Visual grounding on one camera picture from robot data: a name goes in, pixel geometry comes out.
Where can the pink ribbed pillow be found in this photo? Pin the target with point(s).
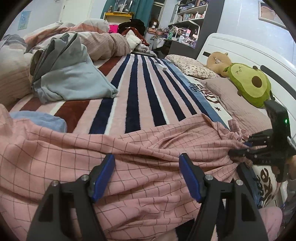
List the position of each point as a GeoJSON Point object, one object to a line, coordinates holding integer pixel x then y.
{"type": "Point", "coordinates": [238, 102]}

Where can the pile of clothes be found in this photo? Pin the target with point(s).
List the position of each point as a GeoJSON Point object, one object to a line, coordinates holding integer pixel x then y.
{"type": "Point", "coordinates": [136, 34]}

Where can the bright pink bag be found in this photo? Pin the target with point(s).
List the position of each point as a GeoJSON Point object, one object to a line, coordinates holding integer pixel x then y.
{"type": "Point", "coordinates": [113, 28]}

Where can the framed wall picture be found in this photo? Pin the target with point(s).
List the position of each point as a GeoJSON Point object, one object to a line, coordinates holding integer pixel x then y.
{"type": "Point", "coordinates": [270, 14]}

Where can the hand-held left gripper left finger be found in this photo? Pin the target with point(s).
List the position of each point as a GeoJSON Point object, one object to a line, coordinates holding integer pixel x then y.
{"type": "Point", "coordinates": [103, 178]}

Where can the teal curtain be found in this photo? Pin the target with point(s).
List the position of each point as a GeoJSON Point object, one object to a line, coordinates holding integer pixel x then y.
{"type": "Point", "coordinates": [144, 9]}

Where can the white bed headboard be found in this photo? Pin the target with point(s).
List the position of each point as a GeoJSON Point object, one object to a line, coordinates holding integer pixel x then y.
{"type": "Point", "coordinates": [272, 55]}

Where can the yellow shelf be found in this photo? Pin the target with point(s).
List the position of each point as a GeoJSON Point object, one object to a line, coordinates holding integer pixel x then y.
{"type": "Point", "coordinates": [118, 15]}

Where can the light blue wall poster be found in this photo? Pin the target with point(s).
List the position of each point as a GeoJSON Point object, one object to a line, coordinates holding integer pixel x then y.
{"type": "Point", "coordinates": [24, 20]}

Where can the white door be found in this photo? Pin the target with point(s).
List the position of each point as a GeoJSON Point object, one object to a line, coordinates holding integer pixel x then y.
{"type": "Point", "coordinates": [67, 11]}

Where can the dark bookshelf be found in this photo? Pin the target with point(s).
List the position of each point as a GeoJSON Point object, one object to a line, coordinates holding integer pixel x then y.
{"type": "Point", "coordinates": [208, 23]}

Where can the green avocado plush toy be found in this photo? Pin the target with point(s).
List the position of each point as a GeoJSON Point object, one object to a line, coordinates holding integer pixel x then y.
{"type": "Point", "coordinates": [249, 81]}

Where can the pink checked pants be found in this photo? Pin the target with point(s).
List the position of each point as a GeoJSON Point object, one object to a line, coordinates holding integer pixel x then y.
{"type": "Point", "coordinates": [138, 162]}

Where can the brown plush toy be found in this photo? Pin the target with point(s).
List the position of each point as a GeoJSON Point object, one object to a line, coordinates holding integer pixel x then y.
{"type": "Point", "coordinates": [217, 63]}

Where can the mannequin head with wig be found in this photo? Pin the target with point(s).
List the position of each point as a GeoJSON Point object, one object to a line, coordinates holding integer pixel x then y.
{"type": "Point", "coordinates": [154, 24]}

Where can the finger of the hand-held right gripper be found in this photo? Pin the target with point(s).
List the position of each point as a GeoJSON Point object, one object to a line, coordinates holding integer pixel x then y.
{"type": "Point", "coordinates": [261, 140]}
{"type": "Point", "coordinates": [259, 156]}

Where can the floral pillow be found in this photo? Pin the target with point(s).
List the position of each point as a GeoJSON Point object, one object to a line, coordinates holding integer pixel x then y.
{"type": "Point", "coordinates": [194, 67]}

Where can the light blue folded cloth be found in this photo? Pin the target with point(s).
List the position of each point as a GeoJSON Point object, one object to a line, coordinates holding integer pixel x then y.
{"type": "Point", "coordinates": [39, 121]}

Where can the person's right hand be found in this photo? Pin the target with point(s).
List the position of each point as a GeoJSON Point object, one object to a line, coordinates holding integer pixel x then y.
{"type": "Point", "coordinates": [292, 168]}

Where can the pink and grey duvet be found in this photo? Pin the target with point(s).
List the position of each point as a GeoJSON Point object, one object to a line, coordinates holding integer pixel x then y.
{"type": "Point", "coordinates": [69, 69]}

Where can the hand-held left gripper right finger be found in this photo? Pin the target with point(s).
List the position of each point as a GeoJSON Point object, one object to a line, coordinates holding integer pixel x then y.
{"type": "Point", "coordinates": [190, 178]}

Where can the striped bed blanket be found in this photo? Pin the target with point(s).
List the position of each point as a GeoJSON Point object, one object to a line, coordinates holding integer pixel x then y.
{"type": "Point", "coordinates": [138, 92]}

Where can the small white box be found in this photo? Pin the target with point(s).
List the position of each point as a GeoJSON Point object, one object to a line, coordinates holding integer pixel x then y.
{"type": "Point", "coordinates": [161, 66]}

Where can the person's leg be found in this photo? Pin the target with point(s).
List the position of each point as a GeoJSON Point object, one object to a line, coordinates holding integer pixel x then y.
{"type": "Point", "coordinates": [270, 224]}

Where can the glass display case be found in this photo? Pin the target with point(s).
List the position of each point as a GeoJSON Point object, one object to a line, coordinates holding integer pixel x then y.
{"type": "Point", "coordinates": [122, 6]}

